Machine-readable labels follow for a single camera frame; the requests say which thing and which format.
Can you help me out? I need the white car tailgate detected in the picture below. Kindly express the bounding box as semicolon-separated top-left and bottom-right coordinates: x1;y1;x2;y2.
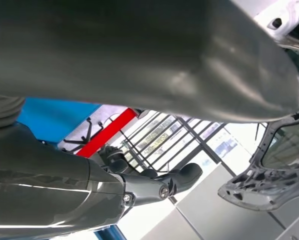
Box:
217;99;299;212

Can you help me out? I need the red barrier belt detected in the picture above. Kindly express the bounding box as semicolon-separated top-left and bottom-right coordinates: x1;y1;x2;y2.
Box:
76;108;137;158

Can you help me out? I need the white car body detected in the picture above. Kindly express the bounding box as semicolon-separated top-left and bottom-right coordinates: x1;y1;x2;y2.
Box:
230;0;299;56

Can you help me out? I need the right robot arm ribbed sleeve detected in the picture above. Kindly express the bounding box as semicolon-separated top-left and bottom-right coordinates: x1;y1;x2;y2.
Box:
0;88;25;129

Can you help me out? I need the dark window railing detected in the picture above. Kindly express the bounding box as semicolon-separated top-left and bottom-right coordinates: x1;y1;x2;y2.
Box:
109;110;268;173

